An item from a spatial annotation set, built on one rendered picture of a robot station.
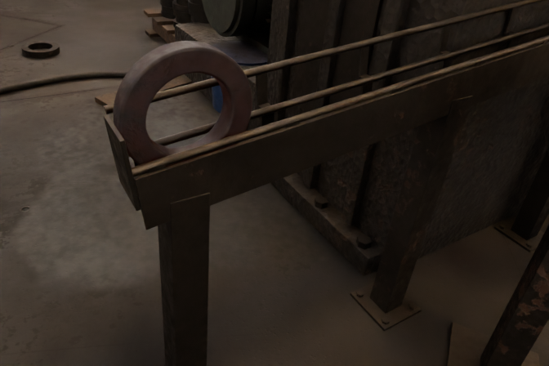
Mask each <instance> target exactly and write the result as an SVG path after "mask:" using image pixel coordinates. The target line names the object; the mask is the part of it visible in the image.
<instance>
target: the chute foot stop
mask: <svg viewBox="0 0 549 366"><path fill-rule="evenodd" d="M104 120H105V125H106V129H107V132H108V135H109V141H110V144H111V148H112V151H113V155H114V161H115V164H116V168H117V171H118V177H119V180H120V183H121V185H122V186H123V188H124V190H125V192H126V193H127V196H128V198H129V199H130V200H131V202H132V205H133V206H134V208H135V209H136V211H139V210H140V209H141V208H140V204H139V200H138V197H137V192H136V186H135V182H134V179H133V175H132V169H131V164H130V161H129V157H128V153H127V147H126V143H125V140H124V139H123V137H122V136H121V134H120V132H119V131H118V129H117V128H116V127H115V125H114V123H113V122H112V120H111V119H110V117H109V115H108V114H107V115H104Z"/></svg>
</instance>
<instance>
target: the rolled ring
mask: <svg viewBox="0 0 549 366"><path fill-rule="evenodd" d="M191 73H201V74H208V75H210V76H213V77H214V78H215V79H216V80H217V81H218V83H219V85H220V87H221V91H222V95H223V104H222V109H221V114H220V116H219V119H218V120H217V122H216V124H215V125H214V127H213V128H212V130H211V131H210V132H209V133H208V134H207V135H206V136H204V137H203V138H201V139H200V140H198V141H196V142H195V143H193V144H190V145H186V146H182V147H167V146H163V145H160V144H158V143H156V142H154V141H152V140H151V139H150V137H149V135H148V132H147V129H146V114H147V110H148V108H149V106H150V102H151V101H152V99H153V98H154V96H155V94H156V93H157V92H158V91H159V89H160V88H161V87H163V86H164V85H165V84H166V83H168V82H169V81H171V80H173V79H174V78H176V77H179V76H181V75H183V74H191ZM251 113H252V91H251V88H250V84H249V81H248V78H247V76H246V74H245V73H244V71H243V70H242V68H241V67H240V66H239V64H238V63H237V62H236V61H234V60H233V59H232V58H231V57H229V56H228V55H226V54H225V53H224V52H223V51H221V50H219V49H218V48H216V47H214V46H212V45H209V44H206V43H204V42H196V41H179V42H171V43H169V44H166V45H163V46H161V47H158V48H156V49H154V50H153V51H150V52H149V53H147V54H146V55H144V56H143V57H141V58H140V59H139V60H138V61H137V62H136V63H135V64H134V65H133V66H132V67H131V68H130V69H129V70H128V72H127V74H126V75H125V77H124V78H123V80H122V82H121V83H120V86H119V88H118V91H117V94H116V97H115V100H114V113H113V115H114V125H115V127H116V128H117V129H118V131H119V132H120V134H121V136H122V137H123V139H124V140H125V143H126V147H127V153H128V154H129V156H130V157H131V158H132V159H133V160H134V161H135V162H136V163H137V164H138V165H141V164H143V163H148V162H151V161H154V160H156V159H159V158H164V157H167V156H169V155H172V154H176V153H179V152H182V151H185V150H189V149H192V148H194V147H198V146H201V145H205V144H207V143H210V142H213V141H218V140H220V139H223V138H226V137H228V136H233V135H236V134H239V133H241V132H245V131H246V129H247V127H248V124H249V121H250V118H251Z"/></svg>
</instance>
